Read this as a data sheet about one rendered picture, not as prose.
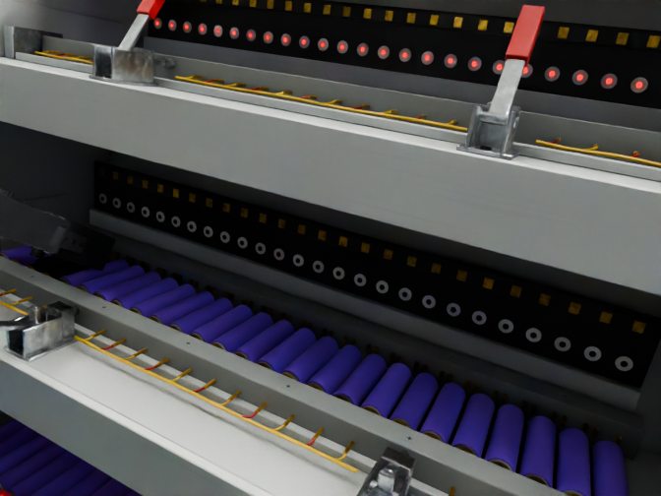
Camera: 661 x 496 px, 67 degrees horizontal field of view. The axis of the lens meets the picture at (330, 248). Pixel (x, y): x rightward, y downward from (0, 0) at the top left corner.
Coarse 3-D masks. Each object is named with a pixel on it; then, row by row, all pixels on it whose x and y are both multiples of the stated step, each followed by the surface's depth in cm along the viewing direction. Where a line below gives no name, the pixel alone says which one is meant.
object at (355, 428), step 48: (0, 288) 42; (48, 288) 40; (96, 336) 37; (144, 336) 36; (240, 384) 33; (288, 384) 32; (336, 432) 30; (384, 432) 29; (432, 480) 28; (480, 480) 27; (528, 480) 27
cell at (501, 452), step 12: (504, 408) 34; (516, 408) 34; (504, 420) 33; (516, 420) 33; (492, 432) 32; (504, 432) 32; (516, 432) 32; (492, 444) 31; (504, 444) 30; (516, 444) 31; (492, 456) 30; (504, 456) 29; (516, 456) 30
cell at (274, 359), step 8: (304, 328) 41; (296, 336) 39; (304, 336) 40; (312, 336) 40; (280, 344) 38; (288, 344) 38; (296, 344) 38; (304, 344) 39; (312, 344) 40; (272, 352) 36; (280, 352) 37; (288, 352) 37; (296, 352) 38; (264, 360) 35; (272, 360) 36; (280, 360) 36; (288, 360) 37; (272, 368) 35; (280, 368) 36
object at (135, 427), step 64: (192, 256) 50; (0, 320) 39; (384, 320) 42; (0, 384) 35; (64, 384) 33; (128, 384) 34; (576, 384) 37; (64, 448) 33; (128, 448) 30; (192, 448) 29; (256, 448) 30; (640, 448) 35
